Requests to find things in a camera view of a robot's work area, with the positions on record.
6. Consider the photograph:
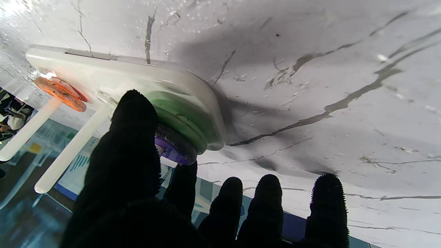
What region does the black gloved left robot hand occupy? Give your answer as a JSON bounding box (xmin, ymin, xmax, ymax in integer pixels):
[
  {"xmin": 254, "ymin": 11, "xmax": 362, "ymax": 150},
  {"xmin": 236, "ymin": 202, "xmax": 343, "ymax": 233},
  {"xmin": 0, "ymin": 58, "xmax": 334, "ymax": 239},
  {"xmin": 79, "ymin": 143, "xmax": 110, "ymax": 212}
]
[{"xmin": 60, "ymin": 89, "xmax": 350, "ymax": 248}]

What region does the medium purple ring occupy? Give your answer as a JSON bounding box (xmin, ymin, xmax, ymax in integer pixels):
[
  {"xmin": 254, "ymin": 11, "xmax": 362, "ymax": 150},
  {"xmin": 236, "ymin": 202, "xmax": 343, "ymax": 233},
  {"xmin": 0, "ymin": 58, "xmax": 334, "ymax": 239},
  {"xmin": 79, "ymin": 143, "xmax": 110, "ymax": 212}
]
[{"xmin": 154, "ymin": 124, "xmax": 197, "ymax": 166}]

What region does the large green ring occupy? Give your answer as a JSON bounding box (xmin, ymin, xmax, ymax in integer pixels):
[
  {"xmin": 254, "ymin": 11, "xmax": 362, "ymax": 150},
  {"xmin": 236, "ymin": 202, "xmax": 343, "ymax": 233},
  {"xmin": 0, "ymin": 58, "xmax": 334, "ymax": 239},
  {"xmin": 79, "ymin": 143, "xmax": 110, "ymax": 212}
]
[{"xmin": 148, "ymin": 90, "xmax": 217, "ymax": 155}]

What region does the small orange ring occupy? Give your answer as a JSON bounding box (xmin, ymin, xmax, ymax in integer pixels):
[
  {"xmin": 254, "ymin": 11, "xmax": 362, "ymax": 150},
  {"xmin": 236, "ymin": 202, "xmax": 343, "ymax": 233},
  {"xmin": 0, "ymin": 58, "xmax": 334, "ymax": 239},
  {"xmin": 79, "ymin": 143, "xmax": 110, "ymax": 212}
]
[{"xmin": 34, "ymin": 76, "xmax": 87, "ymax": 113}]

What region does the white Hanoi tower base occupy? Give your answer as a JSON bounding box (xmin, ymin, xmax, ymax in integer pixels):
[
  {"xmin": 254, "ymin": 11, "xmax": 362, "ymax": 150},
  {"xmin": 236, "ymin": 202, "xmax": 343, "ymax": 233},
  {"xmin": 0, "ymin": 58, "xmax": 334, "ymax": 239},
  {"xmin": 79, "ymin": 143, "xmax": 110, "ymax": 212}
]
[{"xmin": 0, "ymin": 44, "xmax": 227, "ymax": 194}]

